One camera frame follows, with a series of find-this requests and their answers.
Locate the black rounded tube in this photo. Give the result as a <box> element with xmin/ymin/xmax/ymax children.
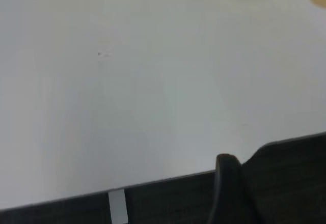
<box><xmin>208</xmin><ymin>153</ymin><xmax>255</xmax><ymax>224</ymax></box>

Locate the light grey table leg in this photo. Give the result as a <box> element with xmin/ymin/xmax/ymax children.
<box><xmin>107</xmin><ymin>188</ymin><xmax>129</xmax><ymax>224</ymax></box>

